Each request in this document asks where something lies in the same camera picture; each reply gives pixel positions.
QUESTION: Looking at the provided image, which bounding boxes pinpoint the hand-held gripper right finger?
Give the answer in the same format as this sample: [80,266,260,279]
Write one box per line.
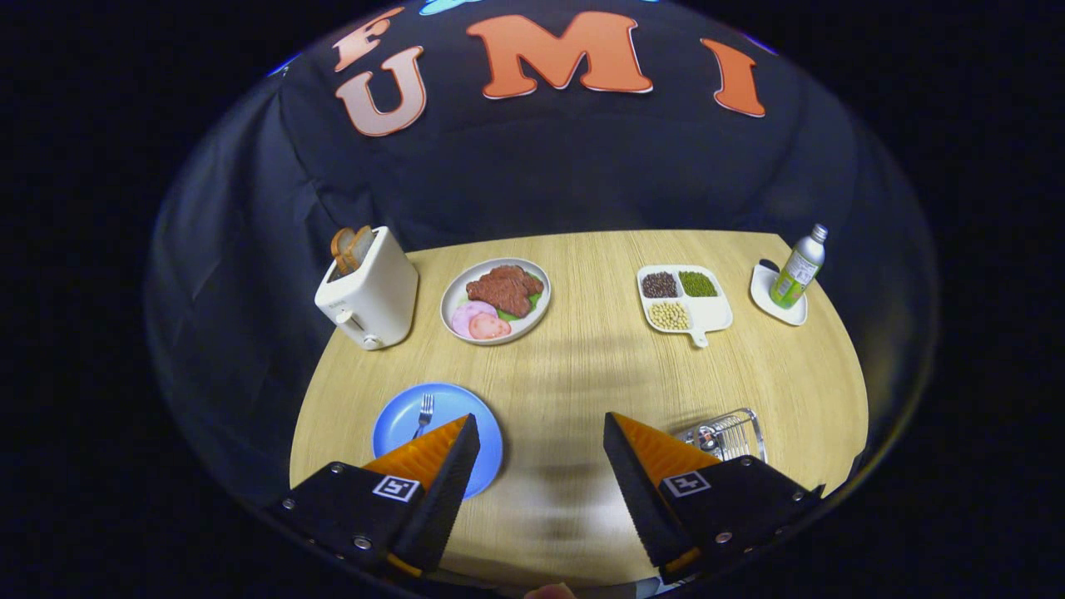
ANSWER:
[603,412,826,586]

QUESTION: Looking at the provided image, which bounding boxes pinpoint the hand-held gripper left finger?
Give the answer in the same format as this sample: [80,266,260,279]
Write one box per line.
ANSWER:
[270,413,482,579]

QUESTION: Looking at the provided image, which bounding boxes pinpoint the blue plate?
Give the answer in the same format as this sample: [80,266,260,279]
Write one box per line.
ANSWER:
[371,383,504,500]

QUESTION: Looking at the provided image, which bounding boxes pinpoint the metal cutlery holder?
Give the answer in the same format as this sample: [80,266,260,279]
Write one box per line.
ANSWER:
[672,408,767,463]

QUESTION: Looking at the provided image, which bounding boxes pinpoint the yellow soybeans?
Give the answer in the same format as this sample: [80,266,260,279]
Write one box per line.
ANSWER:
[648,300,691,331]

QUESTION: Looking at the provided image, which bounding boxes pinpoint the white divided dish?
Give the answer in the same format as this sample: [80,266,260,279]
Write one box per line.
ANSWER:
[637,264,735,349]

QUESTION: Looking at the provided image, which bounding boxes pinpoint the round beige plate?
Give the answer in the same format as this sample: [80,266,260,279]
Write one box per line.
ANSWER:
[440,257,552,346]

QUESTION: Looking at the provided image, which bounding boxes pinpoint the cream white toaster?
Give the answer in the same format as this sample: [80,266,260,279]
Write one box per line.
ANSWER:
[315,226,419,351]

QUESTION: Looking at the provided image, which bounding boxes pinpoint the green lettuce leaf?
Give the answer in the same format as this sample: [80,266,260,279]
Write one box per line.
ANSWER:
[498,291,543,323]

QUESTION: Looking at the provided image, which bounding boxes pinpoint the brown meat piece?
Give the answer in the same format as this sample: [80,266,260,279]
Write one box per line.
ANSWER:
[465,265,545,319]

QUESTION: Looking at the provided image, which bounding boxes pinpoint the small white coaster plate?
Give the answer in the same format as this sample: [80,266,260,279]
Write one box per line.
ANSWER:
[750,260,809,327]

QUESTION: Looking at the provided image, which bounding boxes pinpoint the toasted bread slice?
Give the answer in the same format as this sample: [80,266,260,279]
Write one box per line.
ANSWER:
[345,225,377,271]
[330,228,357,277]

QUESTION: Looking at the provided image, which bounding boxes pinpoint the green label metal bottle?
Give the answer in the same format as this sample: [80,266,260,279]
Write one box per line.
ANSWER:
[770,223,829,309]

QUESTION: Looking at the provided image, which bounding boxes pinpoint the black backdrop cloth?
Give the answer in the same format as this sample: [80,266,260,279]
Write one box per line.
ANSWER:
[146,0,941,517]

